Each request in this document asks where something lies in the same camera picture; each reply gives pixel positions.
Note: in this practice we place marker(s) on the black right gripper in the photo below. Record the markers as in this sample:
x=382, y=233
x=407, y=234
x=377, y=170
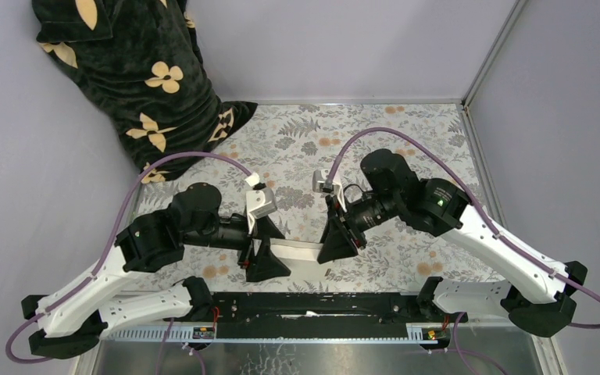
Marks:
x=337, y=241

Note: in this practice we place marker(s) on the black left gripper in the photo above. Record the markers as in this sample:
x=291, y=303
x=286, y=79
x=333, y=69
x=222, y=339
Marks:
x=263, y=266

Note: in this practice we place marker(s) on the white cardboard paper box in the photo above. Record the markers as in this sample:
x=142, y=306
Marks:
x=295, y=250

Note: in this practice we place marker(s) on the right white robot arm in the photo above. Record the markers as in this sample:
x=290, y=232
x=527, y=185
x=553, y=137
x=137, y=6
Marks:
x=535, y=292

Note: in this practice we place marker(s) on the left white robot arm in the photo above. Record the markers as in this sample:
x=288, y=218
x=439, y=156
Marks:
x=74, y=319

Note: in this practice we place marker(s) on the floral patterned table cloth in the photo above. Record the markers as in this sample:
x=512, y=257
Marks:
x=285, y=144

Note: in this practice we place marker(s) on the black floral plush blanket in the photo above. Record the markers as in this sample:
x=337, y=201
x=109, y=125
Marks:
x=139, y=62

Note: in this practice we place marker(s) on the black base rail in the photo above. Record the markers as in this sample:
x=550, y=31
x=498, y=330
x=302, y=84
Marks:
x=244, y=307

